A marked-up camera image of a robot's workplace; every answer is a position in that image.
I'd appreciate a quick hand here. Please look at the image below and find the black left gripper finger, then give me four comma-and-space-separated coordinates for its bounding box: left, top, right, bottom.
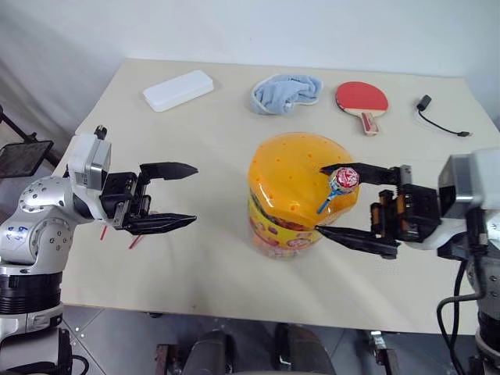
138, 161, 199, 188
126, 212, 198, 237

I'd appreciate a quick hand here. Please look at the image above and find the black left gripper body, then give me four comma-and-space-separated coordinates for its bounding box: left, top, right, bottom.
99, 170, 153, 232

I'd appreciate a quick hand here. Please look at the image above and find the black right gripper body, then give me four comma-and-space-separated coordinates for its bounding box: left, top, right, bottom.
369, 164, 443, 245

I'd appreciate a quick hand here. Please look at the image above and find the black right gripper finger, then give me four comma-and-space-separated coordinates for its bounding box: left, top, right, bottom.
313, 224, 402, 261
319, 162, 402, 187

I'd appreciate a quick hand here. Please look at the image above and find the red lollipop with blue stick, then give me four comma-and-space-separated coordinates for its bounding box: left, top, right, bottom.
315, 166, 360, 215

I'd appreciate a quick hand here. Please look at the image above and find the yellow plastic lollipop jar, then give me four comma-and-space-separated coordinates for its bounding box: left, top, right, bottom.
248, 131, 361, 261

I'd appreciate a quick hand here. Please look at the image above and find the red table tennis paddle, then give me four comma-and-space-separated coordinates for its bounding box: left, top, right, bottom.
334, 80, 391, 137

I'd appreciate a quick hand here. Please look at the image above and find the white plastic case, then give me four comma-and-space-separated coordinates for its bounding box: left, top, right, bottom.
142, 70, 215, 114

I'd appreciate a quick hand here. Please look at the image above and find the black flat screen panel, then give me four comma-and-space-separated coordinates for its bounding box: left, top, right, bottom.
0, 140, 55, 179

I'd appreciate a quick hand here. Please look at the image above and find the light blue towel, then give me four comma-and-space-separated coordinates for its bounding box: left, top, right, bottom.
249, 74, 325, 116

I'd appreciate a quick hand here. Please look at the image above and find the black stand rod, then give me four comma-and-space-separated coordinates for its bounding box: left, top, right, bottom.
0, 105, 60, 166

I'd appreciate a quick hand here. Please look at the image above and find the dark rounded shape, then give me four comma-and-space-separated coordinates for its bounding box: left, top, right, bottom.
182, 330, 236, 375
274, 323, 338, 375

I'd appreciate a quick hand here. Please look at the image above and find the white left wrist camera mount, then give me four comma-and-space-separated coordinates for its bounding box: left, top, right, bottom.
66, 124, 113, 193

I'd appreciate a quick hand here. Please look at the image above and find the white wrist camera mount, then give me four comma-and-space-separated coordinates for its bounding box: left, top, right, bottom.
437, 147, 500, 220
66, 124, 113, 193

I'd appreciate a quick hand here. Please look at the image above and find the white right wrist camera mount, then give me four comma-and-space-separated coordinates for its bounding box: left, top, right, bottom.
437, 147, 500, 220

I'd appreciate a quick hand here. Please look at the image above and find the black USB adapter cable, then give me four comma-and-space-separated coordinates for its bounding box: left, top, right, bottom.
414, 94, 474, 139

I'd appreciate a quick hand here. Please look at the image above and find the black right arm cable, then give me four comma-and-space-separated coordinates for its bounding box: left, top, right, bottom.
436, 209, 488, 375

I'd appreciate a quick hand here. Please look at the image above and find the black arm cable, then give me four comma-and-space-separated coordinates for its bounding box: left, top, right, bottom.
436, 209, 488, 375
0, 327, 90, 375

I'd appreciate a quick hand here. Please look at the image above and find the rusty metal table bracket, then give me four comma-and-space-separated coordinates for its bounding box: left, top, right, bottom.
155, 343, 181, 375
368, 330, 404, 375

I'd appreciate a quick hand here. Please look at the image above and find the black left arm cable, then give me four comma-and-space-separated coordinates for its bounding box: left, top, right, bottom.
0, 327, 90, 375

